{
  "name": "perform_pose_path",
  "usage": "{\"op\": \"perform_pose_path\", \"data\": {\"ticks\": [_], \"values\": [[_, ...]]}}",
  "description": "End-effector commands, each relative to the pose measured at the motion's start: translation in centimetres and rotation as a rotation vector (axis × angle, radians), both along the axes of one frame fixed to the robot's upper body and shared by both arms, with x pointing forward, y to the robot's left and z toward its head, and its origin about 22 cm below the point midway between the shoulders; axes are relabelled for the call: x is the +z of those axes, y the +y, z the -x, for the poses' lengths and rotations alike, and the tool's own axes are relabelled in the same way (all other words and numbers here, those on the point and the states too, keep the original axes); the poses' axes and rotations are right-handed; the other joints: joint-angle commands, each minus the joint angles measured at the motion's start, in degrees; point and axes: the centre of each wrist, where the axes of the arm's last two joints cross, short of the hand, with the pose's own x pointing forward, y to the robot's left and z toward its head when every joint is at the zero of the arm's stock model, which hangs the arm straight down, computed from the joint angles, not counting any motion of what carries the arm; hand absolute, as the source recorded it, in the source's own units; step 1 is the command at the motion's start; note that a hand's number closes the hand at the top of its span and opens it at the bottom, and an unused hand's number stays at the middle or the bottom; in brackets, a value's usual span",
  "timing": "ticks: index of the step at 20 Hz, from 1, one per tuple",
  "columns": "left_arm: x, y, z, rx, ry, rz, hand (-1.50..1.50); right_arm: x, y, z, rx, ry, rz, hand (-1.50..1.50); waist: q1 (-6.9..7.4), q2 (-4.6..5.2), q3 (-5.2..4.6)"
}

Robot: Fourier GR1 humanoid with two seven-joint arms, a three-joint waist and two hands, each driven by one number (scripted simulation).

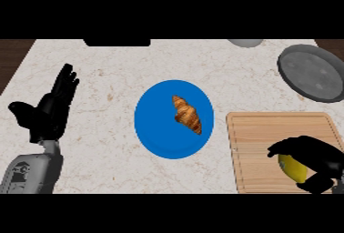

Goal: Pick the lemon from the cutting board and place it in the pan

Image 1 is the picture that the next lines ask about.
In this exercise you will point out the blue round plate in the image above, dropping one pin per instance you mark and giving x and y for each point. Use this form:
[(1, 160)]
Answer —
[(160, 127)]

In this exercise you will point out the black appliance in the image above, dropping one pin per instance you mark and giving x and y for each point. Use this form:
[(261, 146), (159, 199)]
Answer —
[(116, 42)]

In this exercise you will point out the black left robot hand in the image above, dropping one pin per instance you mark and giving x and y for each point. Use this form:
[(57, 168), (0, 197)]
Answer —
[(50, 112)]

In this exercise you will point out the dark grey round pan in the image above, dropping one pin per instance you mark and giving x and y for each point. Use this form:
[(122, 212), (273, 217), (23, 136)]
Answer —
[(310, 72)]

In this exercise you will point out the yellow lemon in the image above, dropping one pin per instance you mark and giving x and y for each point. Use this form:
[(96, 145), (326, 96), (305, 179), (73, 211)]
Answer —
[(292, 168)]

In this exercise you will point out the brown croissant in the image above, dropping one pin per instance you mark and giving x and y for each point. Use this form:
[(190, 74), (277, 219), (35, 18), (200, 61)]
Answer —
[(186, 115)]

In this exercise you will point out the grey rounded object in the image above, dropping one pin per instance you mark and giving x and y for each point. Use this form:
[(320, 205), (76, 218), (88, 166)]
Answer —
[(245, 42)]

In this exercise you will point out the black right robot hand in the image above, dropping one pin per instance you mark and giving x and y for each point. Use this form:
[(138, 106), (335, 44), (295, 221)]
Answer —
[(318, 151)]

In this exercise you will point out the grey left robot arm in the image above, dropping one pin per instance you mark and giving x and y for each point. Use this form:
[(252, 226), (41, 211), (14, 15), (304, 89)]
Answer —
[(31, 173)]

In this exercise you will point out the pale wooden cutting board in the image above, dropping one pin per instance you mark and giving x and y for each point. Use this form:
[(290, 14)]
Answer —
[(268, 136)]

